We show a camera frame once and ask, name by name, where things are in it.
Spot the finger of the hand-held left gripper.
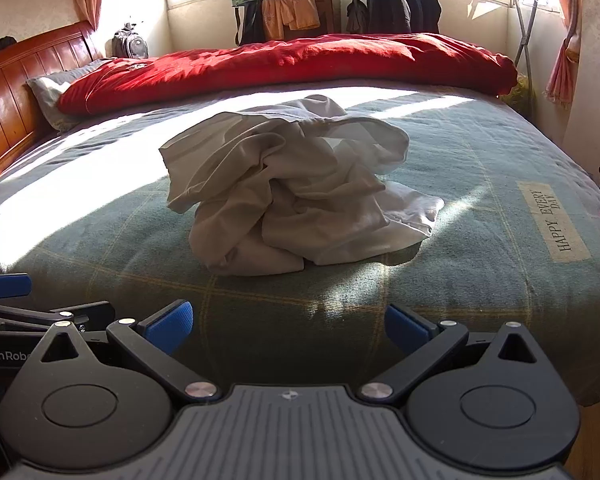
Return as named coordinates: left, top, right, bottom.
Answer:
left=0, top=300, right=117, bottom=335
left=0, top=273, right=33, bottom=302

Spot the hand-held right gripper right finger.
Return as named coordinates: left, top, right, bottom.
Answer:
left=357, top=304, right=538, bottom=407

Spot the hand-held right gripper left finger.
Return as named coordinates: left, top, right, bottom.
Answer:
left=40, top=300, right=221, bottom=406

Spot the white printed t-shirt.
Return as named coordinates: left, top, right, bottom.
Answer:
left=159, top=94, right=446, bottom=277

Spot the metal clothes drying rack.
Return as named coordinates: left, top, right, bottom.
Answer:
left=345, top=0, right=541, bottom=97

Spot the green plaid blanket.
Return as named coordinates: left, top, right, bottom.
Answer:
left=0, top=82, right=600, bottom=407

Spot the wooden headboard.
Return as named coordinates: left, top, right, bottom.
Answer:
left=0, top=20, right=106, bottom=191

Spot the grey pillow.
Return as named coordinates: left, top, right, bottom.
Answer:
left=26, top=57, right=116, bottom=133

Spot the yellow green cloth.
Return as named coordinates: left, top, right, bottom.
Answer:
left=500, top=74, right=532, bottom=112

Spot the grey backpack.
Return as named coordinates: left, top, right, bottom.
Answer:
left=111, top=22, right=148, bottom=59

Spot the red duvet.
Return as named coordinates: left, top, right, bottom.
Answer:
left=56, top=33, right=519, bottom=116

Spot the plain dark jacket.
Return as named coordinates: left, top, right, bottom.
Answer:
left=405, top=0, right=442, bottom=34

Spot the brown wooden cabinet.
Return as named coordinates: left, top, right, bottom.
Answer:
left=314, top=0, right=342, bottom=36

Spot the orange cloth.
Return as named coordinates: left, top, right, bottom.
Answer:
left=261, top=0, right=322, bottom=41

